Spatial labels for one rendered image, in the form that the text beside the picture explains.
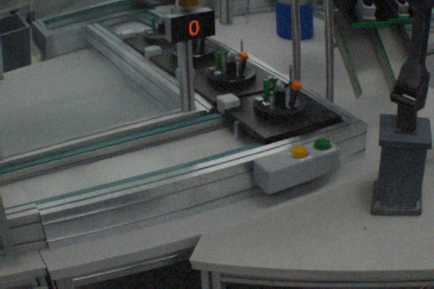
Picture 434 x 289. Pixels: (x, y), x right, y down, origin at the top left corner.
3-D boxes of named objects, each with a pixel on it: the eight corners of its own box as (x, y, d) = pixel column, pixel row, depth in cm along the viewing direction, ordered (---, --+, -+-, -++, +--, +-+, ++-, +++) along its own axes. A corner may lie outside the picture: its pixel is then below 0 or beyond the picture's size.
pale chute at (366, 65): (391, 93, 186) (396, 87, 182) (355, 99, 183) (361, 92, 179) (358, 11, 195) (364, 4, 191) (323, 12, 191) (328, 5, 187)
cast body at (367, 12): (374, 26, 178) (378, 8, 173) (361, 25, 177) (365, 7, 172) (364, 8, 183) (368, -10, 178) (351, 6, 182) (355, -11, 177)
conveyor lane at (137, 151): (339, 152, 182) (341, 119, 178) (42, 236, 147) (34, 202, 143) (283, 115, 205) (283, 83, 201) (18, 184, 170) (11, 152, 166)
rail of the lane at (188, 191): (364, 157, 179) (367, 120, 175) (50, 250, 142) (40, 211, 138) (353, 149, 184) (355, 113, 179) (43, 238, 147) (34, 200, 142)
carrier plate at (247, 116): (341, 123, 178) (342, 115, 177) (264, 146, 168) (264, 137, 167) (292, 91, 197) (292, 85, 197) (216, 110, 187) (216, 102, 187)
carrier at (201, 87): (289, 90, 199) (288, 49, 193) (214, 108, 189) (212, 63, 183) (246, 64, 218) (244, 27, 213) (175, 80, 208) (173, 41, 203)
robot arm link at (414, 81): (432, -27, 133) (443, -22, 137) (409, -34, 138) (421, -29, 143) (415, 102, 142) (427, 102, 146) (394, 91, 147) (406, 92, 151)
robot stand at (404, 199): (420, 215, 149) (432, 143, 140) (370, 215, 152) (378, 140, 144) (420, 186, 162) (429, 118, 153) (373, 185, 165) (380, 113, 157)
